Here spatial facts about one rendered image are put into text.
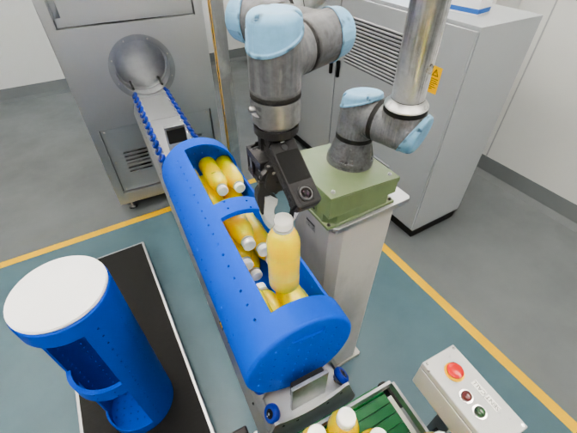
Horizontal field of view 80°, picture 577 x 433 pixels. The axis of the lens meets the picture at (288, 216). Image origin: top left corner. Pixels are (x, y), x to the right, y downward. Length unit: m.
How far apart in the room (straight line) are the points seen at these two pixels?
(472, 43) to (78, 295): 1.98
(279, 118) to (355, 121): 0.55
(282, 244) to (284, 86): 0.30
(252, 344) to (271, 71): 0.55
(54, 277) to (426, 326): 1.91
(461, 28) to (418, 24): 1.24
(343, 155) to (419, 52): 0.36
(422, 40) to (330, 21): 0.37
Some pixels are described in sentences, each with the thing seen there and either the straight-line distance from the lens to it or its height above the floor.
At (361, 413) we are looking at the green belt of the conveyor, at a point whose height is 0.90.
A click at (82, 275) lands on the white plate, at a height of 1.04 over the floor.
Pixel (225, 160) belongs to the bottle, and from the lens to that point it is 1.40.
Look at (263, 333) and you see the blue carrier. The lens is 0.78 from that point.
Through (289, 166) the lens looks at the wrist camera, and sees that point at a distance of 0.53.
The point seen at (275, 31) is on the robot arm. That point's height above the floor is 1.77.
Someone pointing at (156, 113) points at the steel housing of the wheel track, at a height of 0.93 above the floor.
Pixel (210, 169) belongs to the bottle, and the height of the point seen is 1.15.
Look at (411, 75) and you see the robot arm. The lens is 0.93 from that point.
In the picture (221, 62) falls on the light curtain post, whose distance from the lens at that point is 1.91.
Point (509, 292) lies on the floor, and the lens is 2.72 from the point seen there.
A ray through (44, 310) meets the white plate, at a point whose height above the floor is 1.04.
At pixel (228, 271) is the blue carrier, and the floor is 1.20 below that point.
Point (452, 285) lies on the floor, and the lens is 2.58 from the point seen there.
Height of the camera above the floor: 1.89
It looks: 43 degrees down
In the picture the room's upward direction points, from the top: straight up
